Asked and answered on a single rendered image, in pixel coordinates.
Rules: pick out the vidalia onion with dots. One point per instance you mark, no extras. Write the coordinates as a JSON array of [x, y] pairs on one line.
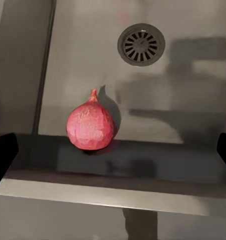
[[91, 127]]

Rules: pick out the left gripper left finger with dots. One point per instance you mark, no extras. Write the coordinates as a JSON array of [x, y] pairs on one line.
[[8, 151]]

